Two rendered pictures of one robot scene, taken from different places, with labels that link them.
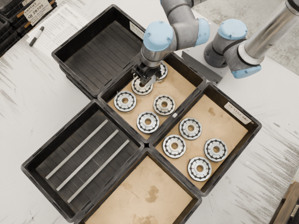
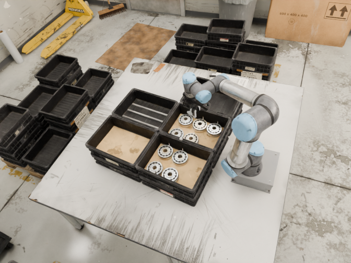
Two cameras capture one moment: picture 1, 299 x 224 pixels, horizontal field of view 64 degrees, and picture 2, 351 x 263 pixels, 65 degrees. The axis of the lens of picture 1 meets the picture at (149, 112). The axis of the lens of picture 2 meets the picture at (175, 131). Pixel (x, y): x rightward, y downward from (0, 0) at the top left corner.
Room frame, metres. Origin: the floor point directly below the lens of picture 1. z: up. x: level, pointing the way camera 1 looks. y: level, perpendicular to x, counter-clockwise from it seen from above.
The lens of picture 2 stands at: (0.23, -1.17, 2.34)
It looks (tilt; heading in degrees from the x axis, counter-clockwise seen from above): 51 degrees down; 88
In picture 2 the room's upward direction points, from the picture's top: 9 degrees counter-clockwise
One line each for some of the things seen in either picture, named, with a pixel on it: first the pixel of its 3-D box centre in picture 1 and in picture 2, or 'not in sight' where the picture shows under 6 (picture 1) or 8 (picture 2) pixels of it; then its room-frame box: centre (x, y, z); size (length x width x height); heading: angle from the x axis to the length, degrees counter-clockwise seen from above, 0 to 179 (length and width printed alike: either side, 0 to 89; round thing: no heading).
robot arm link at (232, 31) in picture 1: (230, 37); (252, 152); (0.69, -0.32, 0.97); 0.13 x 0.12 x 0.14; 25
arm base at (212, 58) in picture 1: (220, 50); (250, 162); (0.70, -0.32, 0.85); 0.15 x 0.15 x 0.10
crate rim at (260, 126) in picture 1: (205, 135); (174, 159); (0.24, -0.24, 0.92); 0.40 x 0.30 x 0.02; 143
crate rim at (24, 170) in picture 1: (84, 156); (144, 108); (0.10, 0.24, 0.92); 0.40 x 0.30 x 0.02; 143
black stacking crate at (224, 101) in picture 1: (203, 138); (175, 164); (0.24, -0.24, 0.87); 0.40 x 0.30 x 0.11; 143
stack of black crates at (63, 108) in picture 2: not in sight; (72, 115); (-0.69, 0.87, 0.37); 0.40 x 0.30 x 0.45; 59
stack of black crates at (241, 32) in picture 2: not in sight; (225, 43); (1.10, 1.61, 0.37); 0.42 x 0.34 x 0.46; 149
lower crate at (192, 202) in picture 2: not in sight; (176, 172); (0.24, -0.24, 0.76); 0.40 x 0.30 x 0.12; 143
